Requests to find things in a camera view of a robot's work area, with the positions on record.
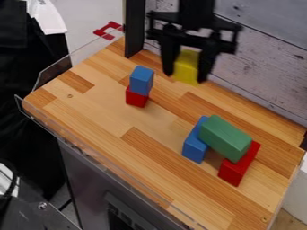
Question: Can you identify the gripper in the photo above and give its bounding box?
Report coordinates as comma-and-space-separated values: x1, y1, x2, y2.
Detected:
145, 11, 244, 84

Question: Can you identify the yellow block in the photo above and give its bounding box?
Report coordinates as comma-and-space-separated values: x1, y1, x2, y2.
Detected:
171, 49, 202, 87

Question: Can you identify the green block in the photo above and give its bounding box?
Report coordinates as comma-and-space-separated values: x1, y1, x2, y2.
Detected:
197, 114, 255, 164

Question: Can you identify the blue block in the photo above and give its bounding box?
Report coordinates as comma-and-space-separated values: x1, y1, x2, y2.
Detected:
180, 115, 213, 164

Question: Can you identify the red arch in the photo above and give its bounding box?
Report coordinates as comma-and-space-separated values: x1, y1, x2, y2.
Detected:
216, 140, 263, 188

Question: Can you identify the blue cube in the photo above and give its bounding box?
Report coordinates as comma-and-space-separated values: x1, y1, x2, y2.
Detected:
127, 65, 156, 97

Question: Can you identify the red cube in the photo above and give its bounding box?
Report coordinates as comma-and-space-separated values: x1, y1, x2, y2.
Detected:
124, 85, 150, 109

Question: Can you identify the person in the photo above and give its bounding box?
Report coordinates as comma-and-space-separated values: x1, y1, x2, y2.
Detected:
0, 0, 75, 200

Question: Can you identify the black post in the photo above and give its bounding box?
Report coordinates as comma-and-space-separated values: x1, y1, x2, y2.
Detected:
122, 0, 148, 59

